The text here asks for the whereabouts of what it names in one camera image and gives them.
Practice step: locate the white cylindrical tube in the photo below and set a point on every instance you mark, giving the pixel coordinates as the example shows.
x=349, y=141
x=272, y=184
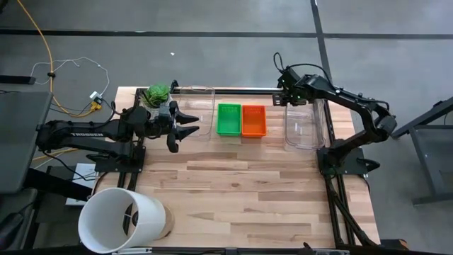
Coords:
x=102, y=212

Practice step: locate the black floor strip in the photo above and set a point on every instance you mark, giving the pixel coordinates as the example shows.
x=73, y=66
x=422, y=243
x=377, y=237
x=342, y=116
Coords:
x=16, y=79

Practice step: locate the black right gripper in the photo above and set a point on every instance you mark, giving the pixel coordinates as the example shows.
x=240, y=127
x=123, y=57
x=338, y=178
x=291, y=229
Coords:
x=293, y=95

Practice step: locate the black metal stand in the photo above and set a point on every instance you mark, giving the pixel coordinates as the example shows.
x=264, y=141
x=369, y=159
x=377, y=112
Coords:
x=435, y=110

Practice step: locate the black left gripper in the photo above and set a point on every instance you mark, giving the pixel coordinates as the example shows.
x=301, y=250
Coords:
x=166, y=127

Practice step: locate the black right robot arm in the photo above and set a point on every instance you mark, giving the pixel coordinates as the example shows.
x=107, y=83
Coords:
x=339, y=93

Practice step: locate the succulent in triangle-pattern pot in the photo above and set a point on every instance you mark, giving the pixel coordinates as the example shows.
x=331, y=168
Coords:
x=157, y=95

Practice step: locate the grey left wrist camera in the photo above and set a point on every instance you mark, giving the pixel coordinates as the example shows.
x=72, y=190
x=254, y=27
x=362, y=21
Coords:
x=164, y=111

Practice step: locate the dark grey side desk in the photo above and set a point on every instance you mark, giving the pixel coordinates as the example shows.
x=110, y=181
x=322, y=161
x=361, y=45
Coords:
x=21, y=141

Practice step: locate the orange plastic basket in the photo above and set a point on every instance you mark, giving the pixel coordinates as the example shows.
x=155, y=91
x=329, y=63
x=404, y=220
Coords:
x=253, y=121

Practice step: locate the green plastic basket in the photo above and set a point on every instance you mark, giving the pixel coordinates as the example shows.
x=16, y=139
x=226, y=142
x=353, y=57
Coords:
x=229, y=119

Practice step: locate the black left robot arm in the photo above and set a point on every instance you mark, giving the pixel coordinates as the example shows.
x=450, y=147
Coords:
x=85, y=134

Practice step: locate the black orange clamp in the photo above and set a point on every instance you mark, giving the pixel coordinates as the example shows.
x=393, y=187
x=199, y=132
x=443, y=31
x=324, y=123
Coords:
x=403, y=244

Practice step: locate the white power adapter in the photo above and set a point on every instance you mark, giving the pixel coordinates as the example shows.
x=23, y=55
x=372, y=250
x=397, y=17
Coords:
x=95, y=95

